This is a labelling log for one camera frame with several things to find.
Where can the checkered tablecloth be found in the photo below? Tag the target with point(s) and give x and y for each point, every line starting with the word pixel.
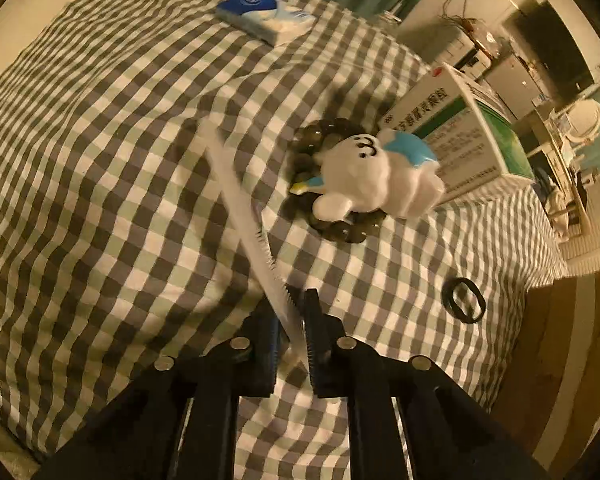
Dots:
pixel 105 185

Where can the white and blue figurine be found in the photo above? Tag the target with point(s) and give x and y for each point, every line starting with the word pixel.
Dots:
pixel 365 175

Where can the blue and white tissue pack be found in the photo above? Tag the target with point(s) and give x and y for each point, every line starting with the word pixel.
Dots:
pixel 260 10

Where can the grey fridge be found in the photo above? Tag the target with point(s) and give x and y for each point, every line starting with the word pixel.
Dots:
pixel 510 82

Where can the cardboard box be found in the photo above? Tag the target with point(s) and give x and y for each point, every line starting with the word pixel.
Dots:
pixel 560 360

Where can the green and white box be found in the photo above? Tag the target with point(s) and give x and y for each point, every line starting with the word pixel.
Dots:
pixel 460 135

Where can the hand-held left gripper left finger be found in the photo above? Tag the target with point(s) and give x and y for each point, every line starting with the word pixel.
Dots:
pixel 265 355

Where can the white comb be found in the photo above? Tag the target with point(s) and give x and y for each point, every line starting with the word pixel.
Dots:
pixel 240 200

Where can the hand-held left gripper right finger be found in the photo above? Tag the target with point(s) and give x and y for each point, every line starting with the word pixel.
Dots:
pixel 314 350

